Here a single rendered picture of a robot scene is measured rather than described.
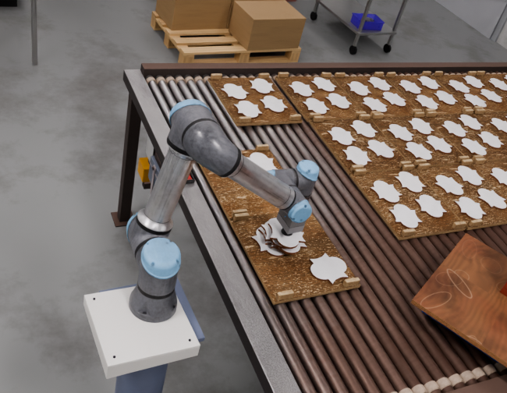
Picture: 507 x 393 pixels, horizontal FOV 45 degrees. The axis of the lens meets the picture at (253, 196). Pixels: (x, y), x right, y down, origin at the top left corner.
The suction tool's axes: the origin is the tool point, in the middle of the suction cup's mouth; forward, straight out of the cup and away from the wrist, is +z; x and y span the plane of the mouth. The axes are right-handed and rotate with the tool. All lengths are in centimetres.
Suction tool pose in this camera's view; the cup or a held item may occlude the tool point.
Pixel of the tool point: (285, 234)
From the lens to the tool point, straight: 219.3
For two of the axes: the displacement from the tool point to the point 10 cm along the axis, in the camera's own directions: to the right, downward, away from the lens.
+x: -8.7, 1.4, -4.7
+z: -2.1, 7.6, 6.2
